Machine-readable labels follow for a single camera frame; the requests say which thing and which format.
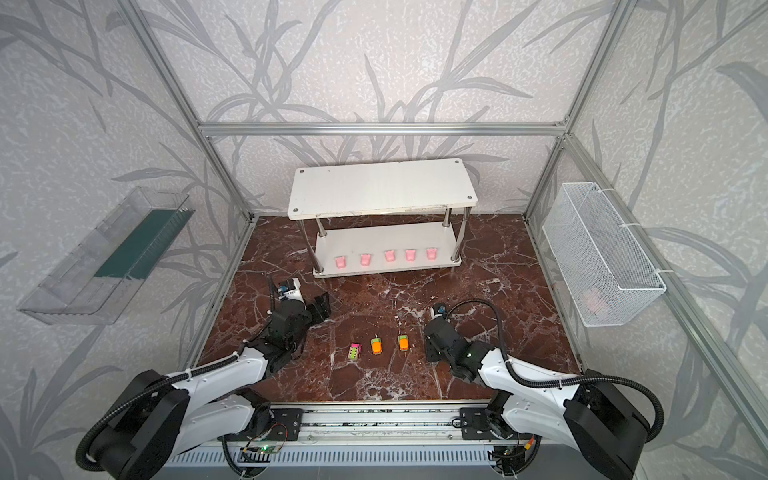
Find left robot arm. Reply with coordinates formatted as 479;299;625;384
75;290;331;479

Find clear plastic wall bin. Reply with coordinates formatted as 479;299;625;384
17;187;195;325

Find green pink toy car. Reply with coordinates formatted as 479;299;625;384
347;343;362;361

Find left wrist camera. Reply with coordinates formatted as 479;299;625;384
276;278;304;302

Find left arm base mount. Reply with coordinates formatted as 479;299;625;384
251;408;304;442

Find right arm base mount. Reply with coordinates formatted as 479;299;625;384
458;407;526;441

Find pink item in basket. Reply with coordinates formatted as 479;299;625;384
583;288;610;316

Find white wire mesh basket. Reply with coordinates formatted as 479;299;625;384
542;182;666;328

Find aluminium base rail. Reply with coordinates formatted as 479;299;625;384
128;400;631;448

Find orange toy car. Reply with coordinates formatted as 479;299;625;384
397;334;410;352
370;337;383;355

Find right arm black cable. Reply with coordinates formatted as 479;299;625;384
446;298;665;442

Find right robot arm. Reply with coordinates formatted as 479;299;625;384
424;316;664;479

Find white two-tier shelf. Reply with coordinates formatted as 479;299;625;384
288;158;478;278

